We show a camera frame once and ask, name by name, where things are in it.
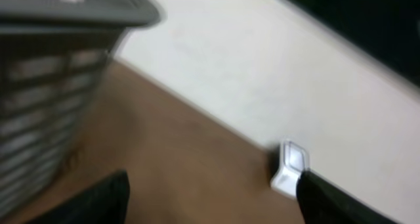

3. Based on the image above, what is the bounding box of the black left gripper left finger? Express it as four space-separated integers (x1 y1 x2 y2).
27 170 130 224

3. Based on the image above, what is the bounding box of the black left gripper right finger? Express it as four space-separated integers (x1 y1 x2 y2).
296 170 396 224

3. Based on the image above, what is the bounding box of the white barcode scanner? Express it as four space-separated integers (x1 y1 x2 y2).
270 140 310 200

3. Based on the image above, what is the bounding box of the grey plastic basket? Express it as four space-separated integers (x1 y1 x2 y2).
1 0 160 217

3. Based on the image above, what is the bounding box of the dark glass window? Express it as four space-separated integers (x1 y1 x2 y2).
288 0 419 85

